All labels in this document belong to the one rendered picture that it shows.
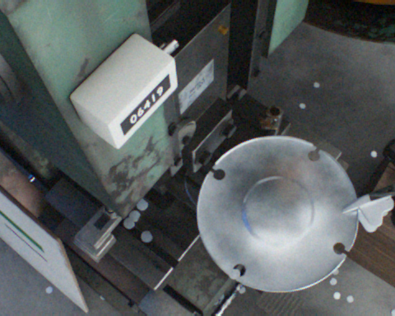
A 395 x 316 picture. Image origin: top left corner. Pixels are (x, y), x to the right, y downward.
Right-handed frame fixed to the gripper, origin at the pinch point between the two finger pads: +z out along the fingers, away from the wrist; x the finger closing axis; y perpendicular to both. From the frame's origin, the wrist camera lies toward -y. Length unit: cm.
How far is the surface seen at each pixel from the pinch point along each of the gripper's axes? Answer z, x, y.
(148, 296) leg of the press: 40.5, 12.8, 4.5
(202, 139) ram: 22.2, -19.1, -10.8
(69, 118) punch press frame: 32, -54, 1
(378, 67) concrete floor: -56, 85, -73
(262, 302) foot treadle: 17, 63, 7
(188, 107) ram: 23.0, -25.1, -13.3
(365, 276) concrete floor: -21, 82, 7
